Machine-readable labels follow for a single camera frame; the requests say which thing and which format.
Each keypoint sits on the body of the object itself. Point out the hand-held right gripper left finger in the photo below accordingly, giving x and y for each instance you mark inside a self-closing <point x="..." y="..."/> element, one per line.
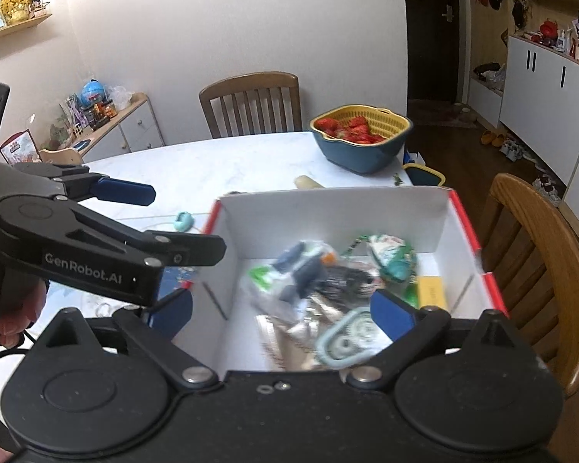
<point x="171" y="311"/>

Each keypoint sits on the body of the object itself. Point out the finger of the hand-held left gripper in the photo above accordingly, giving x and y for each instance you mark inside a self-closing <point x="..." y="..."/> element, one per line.
<point x="125" y="192"/>
<point x="193" y="251"/>

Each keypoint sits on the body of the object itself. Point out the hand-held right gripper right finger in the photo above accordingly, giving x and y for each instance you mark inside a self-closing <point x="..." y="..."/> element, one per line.
<point x="391" y="313"/>

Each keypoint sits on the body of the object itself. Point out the small yellow box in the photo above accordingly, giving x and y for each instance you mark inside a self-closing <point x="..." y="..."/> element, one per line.
<point x="432" y="292"/>

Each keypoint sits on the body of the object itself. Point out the clear bag of black screws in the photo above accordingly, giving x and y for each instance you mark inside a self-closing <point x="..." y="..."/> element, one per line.
<point x="350" y="279"/>

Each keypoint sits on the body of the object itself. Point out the green face sachet with tassel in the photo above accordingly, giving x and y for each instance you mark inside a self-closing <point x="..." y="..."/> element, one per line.
<point x="391" y="255"/>

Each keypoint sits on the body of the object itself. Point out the pale blue correction tape dispenser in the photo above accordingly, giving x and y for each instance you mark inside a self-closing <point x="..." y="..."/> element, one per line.
<point x="337" y="347"/>

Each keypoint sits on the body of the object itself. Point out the clear bag of mixed parts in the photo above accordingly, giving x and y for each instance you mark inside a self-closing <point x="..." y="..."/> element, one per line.
<point x="289" y="270"/>

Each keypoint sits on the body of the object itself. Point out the red cardboard box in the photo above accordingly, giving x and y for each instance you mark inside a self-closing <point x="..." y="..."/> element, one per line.
<point x="328" y="222"/>

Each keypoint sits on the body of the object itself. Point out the person's left hand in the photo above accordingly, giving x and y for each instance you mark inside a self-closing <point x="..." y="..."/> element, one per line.
<point x="17" y="318"/>

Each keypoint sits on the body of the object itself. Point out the small teal egg-shaped gadget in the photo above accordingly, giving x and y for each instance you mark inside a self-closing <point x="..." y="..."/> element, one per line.
<point x="182" y="222"/>

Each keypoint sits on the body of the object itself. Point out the blue round pad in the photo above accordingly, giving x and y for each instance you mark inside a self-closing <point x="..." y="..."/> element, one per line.
<point x="80" y="144"/>

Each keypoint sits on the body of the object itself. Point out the white side cabinet wooden top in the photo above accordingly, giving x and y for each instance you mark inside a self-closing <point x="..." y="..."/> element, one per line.
<point x="140" y="128"/>

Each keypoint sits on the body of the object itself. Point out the wooden high chair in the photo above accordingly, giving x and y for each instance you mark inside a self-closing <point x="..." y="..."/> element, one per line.
<point x="60" y="155"/>

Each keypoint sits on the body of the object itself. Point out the cluster of dark jars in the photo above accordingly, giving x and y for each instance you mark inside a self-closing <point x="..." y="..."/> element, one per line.
<point x="99" y="112"/>

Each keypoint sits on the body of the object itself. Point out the clear bag of dried plants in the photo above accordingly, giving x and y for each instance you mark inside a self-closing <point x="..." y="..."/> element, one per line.
<point x="62" y="125"/>

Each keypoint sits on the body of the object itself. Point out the crumpled clear plastic bag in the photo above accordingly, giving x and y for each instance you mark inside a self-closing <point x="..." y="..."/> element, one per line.
<point x="119" y="96"/>

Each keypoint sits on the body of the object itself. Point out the blue globe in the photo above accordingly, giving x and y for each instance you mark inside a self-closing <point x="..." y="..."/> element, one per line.
<point x="94" y="91"/>

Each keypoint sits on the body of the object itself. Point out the red printed snack bag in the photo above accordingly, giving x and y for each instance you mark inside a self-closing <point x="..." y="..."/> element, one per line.
<point x="19" y="147"/>

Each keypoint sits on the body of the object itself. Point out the beige cylinder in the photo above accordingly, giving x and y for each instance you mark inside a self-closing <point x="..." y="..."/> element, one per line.
<point x="309" y="182"/>

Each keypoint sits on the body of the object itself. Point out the blue bin with yellow rim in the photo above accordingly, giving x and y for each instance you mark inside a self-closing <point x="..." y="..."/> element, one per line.
<point x="424" y="176"/>

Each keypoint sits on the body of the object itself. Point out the blue and yellow strainer basket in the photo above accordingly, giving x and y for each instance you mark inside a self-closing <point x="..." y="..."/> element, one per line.
<point x="362" y="159"/>

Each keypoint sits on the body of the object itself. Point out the dark wooden slatted chair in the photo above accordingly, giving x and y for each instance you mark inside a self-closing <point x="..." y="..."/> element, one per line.
<point x="248" y="82"/>

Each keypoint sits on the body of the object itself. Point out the light wooden round-back chair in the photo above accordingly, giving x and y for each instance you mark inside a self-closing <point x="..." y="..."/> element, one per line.
<point x="550" y="251"/>

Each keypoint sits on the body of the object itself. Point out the pile of strawberries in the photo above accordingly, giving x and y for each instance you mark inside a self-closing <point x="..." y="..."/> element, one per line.
<point x="352" y="130"/>

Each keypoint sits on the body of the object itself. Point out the yellow slippers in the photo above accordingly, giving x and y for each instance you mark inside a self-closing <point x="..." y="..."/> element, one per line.
<point x="491" y="137"/>

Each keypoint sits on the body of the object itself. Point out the dark door mat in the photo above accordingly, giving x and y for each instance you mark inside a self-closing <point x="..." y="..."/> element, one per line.
<point x="434" y="113"/>

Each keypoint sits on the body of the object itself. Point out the white sneakers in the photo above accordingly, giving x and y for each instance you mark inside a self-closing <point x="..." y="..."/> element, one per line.
<point x="515" y="149"/>

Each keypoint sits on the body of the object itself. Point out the golden ornament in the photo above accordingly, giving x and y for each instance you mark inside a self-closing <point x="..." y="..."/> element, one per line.
<point x="15" y="0"/>

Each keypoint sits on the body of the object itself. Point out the dark door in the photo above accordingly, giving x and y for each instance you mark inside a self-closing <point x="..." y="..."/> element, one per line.
<point x="429" y="58"/>

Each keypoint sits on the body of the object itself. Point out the red round ornament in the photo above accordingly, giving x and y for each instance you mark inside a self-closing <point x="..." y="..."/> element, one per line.
<point x="549" y="29"/>

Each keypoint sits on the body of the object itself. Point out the dark red hanging bag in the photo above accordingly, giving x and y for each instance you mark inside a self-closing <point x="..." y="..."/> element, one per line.
<point x="518" y="12"/>

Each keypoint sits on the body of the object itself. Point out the wooden wall shelf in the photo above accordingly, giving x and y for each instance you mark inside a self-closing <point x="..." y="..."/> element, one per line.
<point x="24" y="26"/>

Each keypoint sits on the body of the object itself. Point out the white and wood wall cabinet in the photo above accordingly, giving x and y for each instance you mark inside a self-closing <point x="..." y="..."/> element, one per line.
<point x="530" y="87"/>

